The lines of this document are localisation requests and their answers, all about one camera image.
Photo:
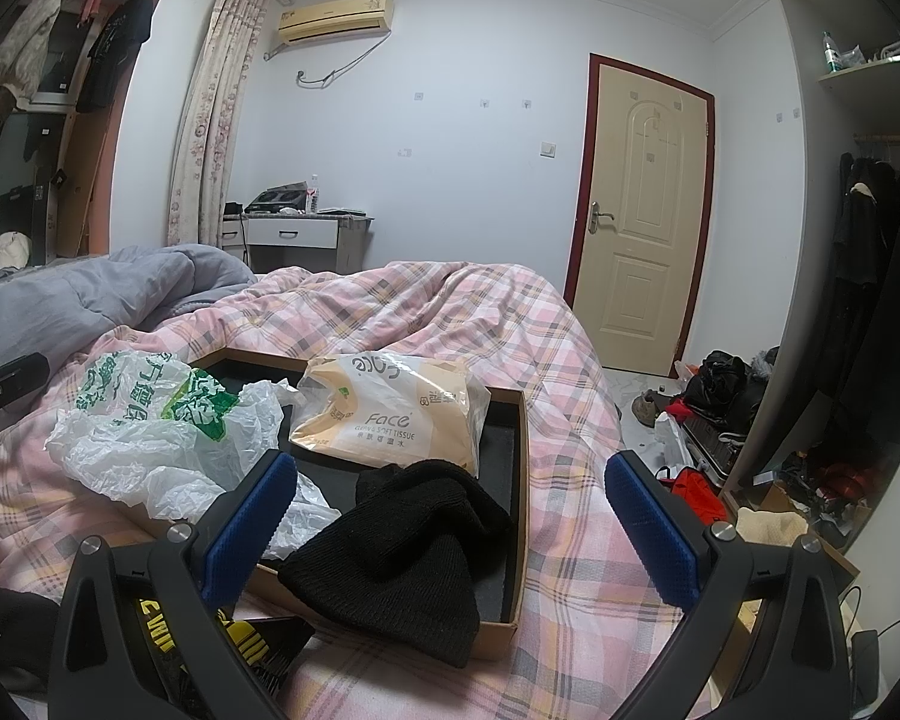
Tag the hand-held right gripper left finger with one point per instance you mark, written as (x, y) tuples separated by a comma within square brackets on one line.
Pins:
[(255, 525)]

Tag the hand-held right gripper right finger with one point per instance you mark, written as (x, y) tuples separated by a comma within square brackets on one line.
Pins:
[(649, 525)]

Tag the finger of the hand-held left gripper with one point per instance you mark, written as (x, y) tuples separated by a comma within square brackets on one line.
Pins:
[(11, 382)]

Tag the black yellow packet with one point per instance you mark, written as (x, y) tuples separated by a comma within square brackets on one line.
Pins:
[(270, 645)]

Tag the green printed plastic bag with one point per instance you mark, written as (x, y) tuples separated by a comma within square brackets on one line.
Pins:
[(157, 435)]

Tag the black knit hat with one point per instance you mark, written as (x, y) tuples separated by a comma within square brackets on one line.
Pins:
[(405, 562)]

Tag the brown cardboard tray box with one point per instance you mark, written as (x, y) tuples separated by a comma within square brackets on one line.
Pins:
[(499, 465)]

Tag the beige tissue pack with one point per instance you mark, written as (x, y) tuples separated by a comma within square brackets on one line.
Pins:
[(390, 420)]

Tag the red bag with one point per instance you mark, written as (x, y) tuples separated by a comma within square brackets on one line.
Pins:
[(694, 491)]

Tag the pink plaid quilt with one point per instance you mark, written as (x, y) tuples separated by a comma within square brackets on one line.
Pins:
[(570, 540)]

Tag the white shopping bag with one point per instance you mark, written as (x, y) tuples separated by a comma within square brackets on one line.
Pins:
[(671, 442)]

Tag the silver metal case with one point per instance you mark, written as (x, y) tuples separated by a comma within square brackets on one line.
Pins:
[(712, 442)]

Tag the grey duvet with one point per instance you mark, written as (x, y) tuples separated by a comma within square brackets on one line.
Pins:
[(82, 300)]

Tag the brown shoe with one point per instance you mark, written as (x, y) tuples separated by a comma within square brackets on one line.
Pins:
[(649, 409)]

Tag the cream cloth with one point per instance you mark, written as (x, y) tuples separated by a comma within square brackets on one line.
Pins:
[(769, 525)]

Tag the white cap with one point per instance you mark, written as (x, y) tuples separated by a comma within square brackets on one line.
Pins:
[(11, 251)]

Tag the black bag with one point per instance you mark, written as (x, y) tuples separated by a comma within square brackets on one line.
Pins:
[(724, 386)]

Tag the red cloth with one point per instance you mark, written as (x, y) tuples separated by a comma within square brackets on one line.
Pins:
[(847, 481)]

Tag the wooden closet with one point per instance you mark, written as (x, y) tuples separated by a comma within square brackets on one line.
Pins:
[(90, 165)]

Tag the black power adapter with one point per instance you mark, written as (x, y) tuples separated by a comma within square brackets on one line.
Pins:
[(866, 667)]

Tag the cream door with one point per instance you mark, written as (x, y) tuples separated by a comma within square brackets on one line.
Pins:
[(645, 240)]

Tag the white nightstand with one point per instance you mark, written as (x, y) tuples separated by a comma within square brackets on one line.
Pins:
[(292, 232)]

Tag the black tray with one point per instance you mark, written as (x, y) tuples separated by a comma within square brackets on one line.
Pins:
[(274, 201)]

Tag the floral curtain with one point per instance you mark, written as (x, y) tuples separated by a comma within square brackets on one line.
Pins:
[(210, 127)]

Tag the clear plastic bottle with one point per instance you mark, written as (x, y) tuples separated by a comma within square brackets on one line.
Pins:
[(313, 199)]

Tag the black hanging shirt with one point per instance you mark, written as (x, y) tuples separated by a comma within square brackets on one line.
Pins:
[(116, 52)]

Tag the beige hanging jacket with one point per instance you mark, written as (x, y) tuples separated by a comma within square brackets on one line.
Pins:
[(30, 30)]

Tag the white sliding wardrobe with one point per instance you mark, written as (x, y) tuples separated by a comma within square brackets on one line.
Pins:
[(862, 105)]

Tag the cream air conditioner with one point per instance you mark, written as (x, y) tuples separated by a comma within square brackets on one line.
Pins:
[(337, 19)]

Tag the green label bottle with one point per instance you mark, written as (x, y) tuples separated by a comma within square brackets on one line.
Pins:
[(829, 56)]

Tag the white plastic clutter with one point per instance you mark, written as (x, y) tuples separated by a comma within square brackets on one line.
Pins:
[(881, 56)]

